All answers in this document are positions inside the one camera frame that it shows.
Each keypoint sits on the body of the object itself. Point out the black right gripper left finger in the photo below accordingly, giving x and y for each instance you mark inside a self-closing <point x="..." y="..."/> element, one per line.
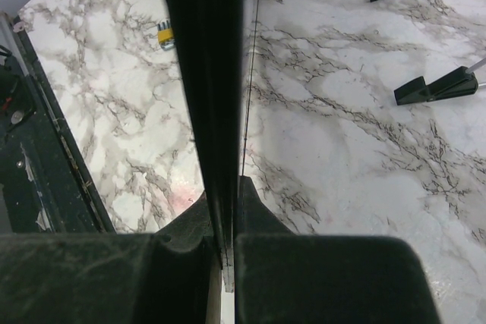
<point x="166" y="277"/>

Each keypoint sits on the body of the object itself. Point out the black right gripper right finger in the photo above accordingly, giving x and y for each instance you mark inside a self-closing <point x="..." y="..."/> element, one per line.
<point x="283" y="277"/>

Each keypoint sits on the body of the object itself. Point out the white dry-erase whiteboard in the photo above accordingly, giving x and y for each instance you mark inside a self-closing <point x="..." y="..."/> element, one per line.
<point x="214" y="41"/>

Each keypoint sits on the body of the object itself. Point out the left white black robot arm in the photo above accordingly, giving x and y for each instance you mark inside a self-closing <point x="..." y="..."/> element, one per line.
<point x="17" y="103"/>

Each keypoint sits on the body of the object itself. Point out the black whiteboard stand foot right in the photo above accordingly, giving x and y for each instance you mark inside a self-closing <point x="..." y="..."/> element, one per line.
<point x="458" y="83"/>

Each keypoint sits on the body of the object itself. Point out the yellow hex key set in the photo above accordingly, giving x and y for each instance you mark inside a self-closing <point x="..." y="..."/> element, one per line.
<point x="165" y="36"/>

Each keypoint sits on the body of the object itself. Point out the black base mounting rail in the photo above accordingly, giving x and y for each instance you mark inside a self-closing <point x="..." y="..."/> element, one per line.
<point x="45" y="183"/>

